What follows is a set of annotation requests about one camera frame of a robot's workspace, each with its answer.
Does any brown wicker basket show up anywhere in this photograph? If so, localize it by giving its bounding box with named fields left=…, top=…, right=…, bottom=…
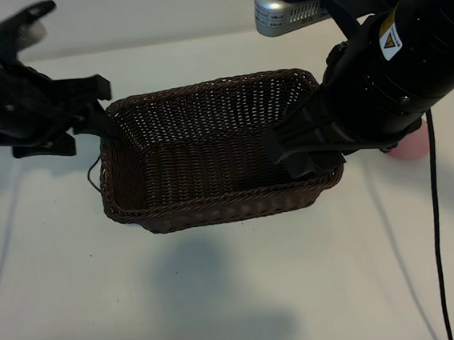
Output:
left=90, top=62, right=349, bottom=239

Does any thin metal wire loop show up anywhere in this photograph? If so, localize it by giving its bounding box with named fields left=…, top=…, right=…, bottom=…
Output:
left=84, top=155, right=109, bottom=194

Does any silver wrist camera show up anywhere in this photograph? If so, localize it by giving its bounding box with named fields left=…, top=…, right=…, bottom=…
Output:
left=252, top=0, right=330, bottom=39
left=15, top=18, right=50, bottom=50

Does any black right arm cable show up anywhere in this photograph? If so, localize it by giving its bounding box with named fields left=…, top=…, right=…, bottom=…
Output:
left=420, top=112, right=454, bottom=340

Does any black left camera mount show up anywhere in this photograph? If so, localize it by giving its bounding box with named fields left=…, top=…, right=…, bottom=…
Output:
left=0, top=0, right=62, bottom=64

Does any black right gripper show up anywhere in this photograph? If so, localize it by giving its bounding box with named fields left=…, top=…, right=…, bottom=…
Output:
left=259, top=84, right=364, bottom=184

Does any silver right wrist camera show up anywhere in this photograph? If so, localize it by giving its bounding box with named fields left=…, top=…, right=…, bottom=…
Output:
left=252, top=0, right=330, bottom=39

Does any white triangle warning label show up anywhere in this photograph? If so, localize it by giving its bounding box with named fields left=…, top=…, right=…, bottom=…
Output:
left=376, top=20, right=402, bottom=62

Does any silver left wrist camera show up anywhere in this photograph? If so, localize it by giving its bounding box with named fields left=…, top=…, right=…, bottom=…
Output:
left=15, top=18, right=50, bottom=50

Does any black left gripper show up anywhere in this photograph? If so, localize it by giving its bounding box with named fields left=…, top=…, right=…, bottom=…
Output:
left=0, top=70, right=125, bottom=164

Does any pink peach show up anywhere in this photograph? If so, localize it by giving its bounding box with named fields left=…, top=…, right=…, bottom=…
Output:
left=385, top=116, right=430, bottom=163

